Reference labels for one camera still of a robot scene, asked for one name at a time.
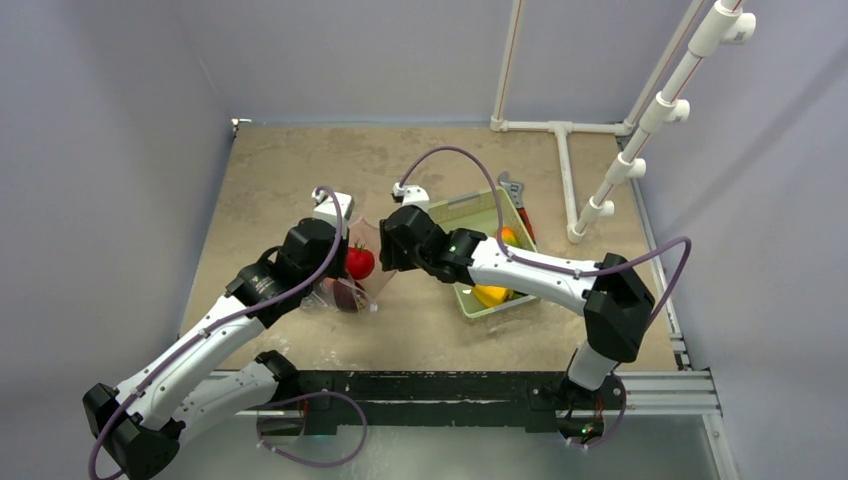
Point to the green orange toy mango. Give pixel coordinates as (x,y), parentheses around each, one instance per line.
(509,237)

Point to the black base bar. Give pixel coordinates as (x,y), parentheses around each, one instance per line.
(535,401)

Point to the white pvc pipe frame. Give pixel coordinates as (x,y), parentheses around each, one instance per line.
(704,27)

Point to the green plastic basket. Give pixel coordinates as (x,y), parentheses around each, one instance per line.
(477,211)

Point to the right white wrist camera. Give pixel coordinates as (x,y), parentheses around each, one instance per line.
(411,195)

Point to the yellow toy bell pepper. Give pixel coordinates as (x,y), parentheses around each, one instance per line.
(492,296)

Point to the clear zip top bag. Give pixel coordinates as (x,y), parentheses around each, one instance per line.
(365,234)

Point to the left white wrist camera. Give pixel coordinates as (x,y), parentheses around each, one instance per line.
(333,208)

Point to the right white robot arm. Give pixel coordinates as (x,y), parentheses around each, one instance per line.
(614,302)

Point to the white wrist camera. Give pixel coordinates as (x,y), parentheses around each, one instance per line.
(411,195)
(333,208)

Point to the dark red toy apple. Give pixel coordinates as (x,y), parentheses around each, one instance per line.
(349,297)

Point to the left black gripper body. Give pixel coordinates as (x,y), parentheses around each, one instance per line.
(338,268)

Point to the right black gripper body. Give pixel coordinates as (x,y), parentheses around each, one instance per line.
(389,244)

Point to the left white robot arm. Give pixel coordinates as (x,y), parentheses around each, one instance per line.
(144,420)

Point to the grey adjustable wrench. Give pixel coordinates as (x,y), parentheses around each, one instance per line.
(515,190)

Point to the red toy tomato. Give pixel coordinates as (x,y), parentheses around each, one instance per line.
(360,262)

